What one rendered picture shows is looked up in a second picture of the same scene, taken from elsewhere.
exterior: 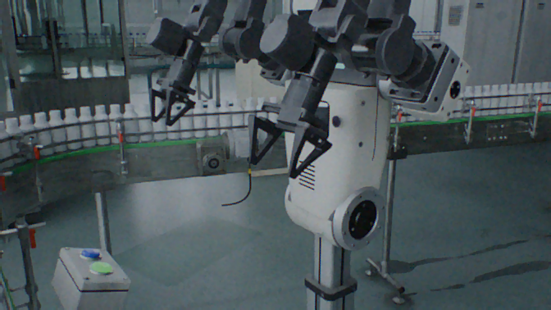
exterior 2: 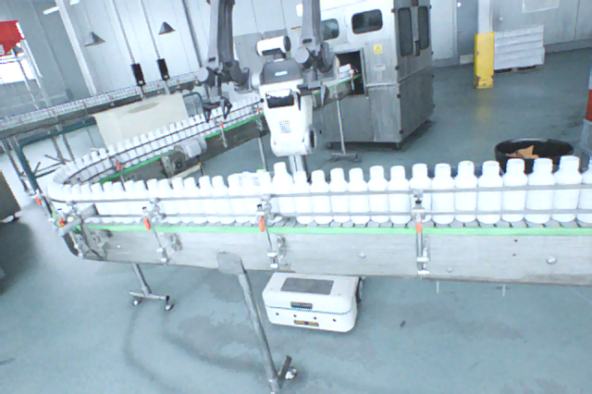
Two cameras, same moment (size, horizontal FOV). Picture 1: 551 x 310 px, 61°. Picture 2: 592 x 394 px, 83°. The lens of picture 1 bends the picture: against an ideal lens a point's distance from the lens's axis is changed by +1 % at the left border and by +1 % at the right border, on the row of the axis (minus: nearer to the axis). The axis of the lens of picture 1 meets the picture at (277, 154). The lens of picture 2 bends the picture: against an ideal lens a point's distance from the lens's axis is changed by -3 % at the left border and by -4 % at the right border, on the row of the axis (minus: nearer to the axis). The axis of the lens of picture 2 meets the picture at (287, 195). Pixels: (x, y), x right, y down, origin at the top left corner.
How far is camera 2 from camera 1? 0.95 m
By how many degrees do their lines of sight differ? 29
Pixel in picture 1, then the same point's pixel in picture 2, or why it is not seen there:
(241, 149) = (192, 151)
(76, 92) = not seen: outside the picture
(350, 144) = (304, 104)
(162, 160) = (143, 175)
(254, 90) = (125, 134)
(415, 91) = (329, 72)
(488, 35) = (251, 62)
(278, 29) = (302, 53)
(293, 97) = (311, 79)
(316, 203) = (294, 137)
